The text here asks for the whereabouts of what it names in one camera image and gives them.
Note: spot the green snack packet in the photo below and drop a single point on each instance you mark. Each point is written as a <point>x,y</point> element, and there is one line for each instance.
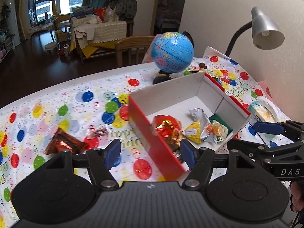
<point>225,122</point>

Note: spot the brown snack packet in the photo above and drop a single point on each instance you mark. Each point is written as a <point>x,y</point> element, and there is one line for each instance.
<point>64,144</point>

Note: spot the round coffee table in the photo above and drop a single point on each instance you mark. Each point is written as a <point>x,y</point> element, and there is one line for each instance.
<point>41,26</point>

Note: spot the pink cloth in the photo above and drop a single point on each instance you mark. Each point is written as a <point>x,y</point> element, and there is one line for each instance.
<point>148,57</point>

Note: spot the wooden chair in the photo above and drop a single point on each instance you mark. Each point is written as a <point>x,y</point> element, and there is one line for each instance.
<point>133,42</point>

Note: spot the green yellow flat packet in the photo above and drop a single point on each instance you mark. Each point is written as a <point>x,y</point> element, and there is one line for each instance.
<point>211,73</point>

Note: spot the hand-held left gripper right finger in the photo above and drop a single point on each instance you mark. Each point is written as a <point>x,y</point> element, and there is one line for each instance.
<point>187,154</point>

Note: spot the person's right hand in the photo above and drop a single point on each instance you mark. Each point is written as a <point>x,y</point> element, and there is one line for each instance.
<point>298,194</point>

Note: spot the low tv cabinet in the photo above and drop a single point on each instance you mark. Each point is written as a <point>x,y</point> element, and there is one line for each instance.
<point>6,49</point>

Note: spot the small brown object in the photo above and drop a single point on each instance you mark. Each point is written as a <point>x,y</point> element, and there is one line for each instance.
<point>202,64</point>

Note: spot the red orange fried snack bag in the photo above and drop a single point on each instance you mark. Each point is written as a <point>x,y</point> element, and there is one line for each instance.
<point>166,128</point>

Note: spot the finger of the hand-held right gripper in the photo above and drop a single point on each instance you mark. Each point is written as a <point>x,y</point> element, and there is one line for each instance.
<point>242,146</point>
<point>268,127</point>

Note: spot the balloon print tablecloth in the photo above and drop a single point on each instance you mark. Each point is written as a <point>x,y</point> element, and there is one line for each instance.
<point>71,114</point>

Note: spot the white standing air conditioner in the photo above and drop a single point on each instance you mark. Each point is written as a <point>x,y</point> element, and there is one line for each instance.
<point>13,19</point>

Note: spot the yellow curtain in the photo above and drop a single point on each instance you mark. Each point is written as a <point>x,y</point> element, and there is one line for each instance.
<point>23,9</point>

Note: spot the green plant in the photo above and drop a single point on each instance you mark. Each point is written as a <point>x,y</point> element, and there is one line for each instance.
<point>4,14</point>

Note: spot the pile of clothes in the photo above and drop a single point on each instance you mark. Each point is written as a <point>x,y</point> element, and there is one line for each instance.
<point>123,7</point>

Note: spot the pink paper bag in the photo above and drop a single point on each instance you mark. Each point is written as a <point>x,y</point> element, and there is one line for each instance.
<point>264,87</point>

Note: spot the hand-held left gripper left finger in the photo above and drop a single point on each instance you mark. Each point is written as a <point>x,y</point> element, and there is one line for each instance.
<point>111,154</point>

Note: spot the silver desk lamp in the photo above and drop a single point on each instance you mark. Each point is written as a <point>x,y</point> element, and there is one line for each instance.
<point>263,28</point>

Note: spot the blue globe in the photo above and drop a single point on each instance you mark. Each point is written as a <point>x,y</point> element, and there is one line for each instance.
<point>172,52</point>

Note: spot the yellow snack packet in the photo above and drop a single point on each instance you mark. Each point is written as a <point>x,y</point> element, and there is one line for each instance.
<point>193,133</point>

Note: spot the tissue box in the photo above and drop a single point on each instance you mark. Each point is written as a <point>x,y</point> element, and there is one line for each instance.
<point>261,112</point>

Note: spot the white round stool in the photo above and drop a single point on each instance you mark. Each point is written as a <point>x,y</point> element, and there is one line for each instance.
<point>51,44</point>

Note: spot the red cardboard box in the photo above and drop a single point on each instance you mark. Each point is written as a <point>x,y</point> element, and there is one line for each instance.
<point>144,133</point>

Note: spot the white packet with dark label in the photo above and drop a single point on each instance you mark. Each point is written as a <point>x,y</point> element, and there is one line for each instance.
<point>217,131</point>

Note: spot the red white flat packet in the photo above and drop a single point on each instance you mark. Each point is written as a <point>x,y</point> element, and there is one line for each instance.
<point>194,68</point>

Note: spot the yellow giraffe chair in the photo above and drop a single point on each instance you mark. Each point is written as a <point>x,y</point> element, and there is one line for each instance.
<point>59,16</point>

